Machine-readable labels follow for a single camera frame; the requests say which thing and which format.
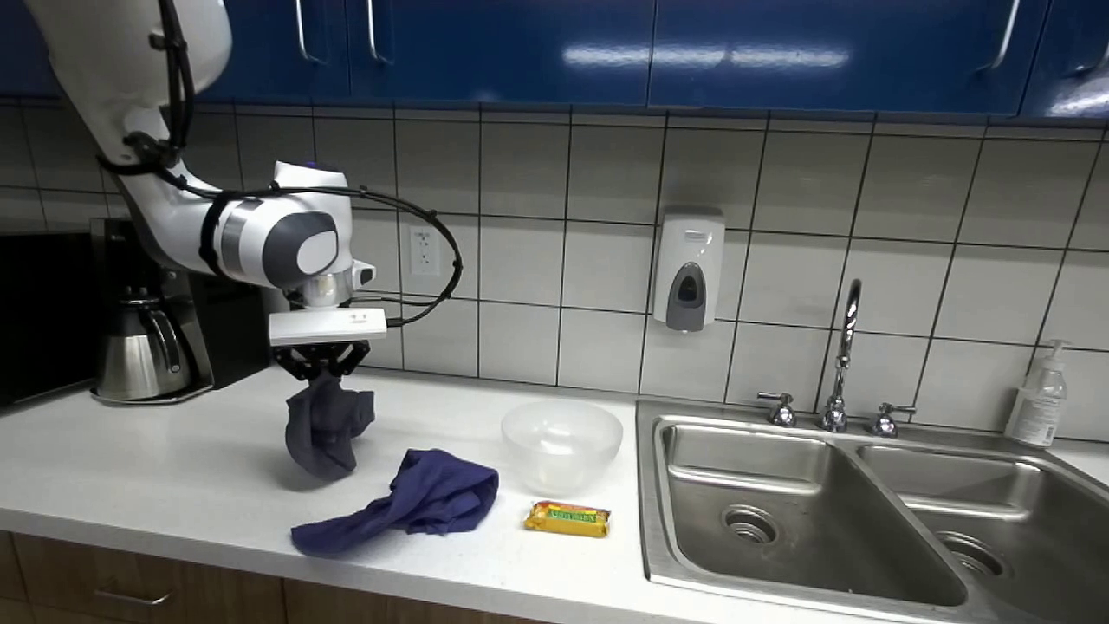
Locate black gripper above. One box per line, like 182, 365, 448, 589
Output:
273, 344, 369, 382

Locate grey towel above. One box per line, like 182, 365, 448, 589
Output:
285, 370, 375, 479

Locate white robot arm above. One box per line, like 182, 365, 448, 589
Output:
23, 0, 385, 377

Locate clear plastic bowl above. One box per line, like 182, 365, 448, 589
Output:
497, 403, 623, 495

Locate black coffee maker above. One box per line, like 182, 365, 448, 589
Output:
92, 219, 271, 403

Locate steel coffee carafe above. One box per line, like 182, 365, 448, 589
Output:
92, 294, 190, 403

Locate blue cloth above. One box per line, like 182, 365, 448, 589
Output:
289, 451, 497, 555

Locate black microwave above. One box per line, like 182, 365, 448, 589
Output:
0, 232, 98, 408

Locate yellow sponge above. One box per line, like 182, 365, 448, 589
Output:
522, 501, 608, 538

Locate wooden lower cabinets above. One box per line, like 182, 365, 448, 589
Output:
4, 533, 530, 624

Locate white soap dispenser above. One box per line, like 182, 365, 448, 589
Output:
653, 215, 724, 333

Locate blue upper cabinets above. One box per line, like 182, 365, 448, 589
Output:
0, 0, 1109, 124

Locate chrome faucet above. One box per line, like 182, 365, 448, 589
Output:
761, 279, 911, 437

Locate stainless steel double sink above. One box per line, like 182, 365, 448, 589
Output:
635, 403, 1109, 624

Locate clear soap bottle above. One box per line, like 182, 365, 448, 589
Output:
1006, 344, 1068, 449

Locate white wall outlet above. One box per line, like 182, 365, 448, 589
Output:
400, 221, 450, 294

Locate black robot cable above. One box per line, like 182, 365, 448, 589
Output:
98, 0, 466, 333

